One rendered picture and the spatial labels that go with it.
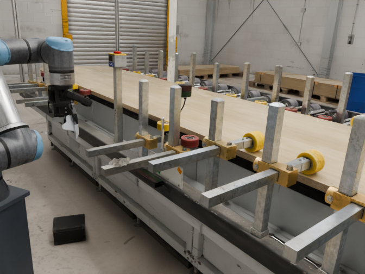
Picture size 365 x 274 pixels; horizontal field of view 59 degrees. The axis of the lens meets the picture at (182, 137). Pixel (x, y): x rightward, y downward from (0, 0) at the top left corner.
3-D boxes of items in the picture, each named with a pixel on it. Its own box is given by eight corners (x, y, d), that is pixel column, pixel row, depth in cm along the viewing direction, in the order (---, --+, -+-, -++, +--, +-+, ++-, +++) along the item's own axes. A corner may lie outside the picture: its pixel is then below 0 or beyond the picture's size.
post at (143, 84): (142, 174, 167) (142, 80, 151) (138, 171, 169) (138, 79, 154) (148, 172, 169) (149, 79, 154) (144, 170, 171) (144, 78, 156)
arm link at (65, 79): (69, 69, 127) (78, 73, 120) (70, 82, 129) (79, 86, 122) (45, 70, 122) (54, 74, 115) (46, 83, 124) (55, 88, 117)
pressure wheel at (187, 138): (187, 165, 141) (188, 140, 137) (176, 159, 147) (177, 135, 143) (201, 161, 146) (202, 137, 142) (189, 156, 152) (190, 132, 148)
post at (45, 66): (48, 107, 275) (42, 48, 260) (46, 106, 278) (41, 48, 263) (52, 106, 278) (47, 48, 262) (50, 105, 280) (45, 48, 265)
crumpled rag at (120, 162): (114, 168, 119) (114, 162, 118) (106, 162, 124) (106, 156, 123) (135, 163, 124) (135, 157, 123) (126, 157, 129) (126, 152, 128)
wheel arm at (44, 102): (26, 108, 214) (25, 102, 212) (24, 107, 216) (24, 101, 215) (89, 101, 240) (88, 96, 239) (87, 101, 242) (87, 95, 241)
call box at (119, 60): (114, 69, 168) (114, 54, 165) (108, 67, 173) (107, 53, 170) (126, 68, 172) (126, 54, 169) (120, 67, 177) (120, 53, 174)
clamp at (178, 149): (181, 163, 137) (181, 152, 135) (162, 153, 147) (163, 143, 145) (191, 160, 140) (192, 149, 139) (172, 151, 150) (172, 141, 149)
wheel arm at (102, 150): (88, 159, 141) (88, 150, 139) (85, 157, 143) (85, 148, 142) (169, 142, 167) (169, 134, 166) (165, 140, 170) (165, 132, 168)
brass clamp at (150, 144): (148, 150, 155) (148, 139, 154) (133, 142, 165) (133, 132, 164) (158, 147, 159) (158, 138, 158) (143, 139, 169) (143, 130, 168)
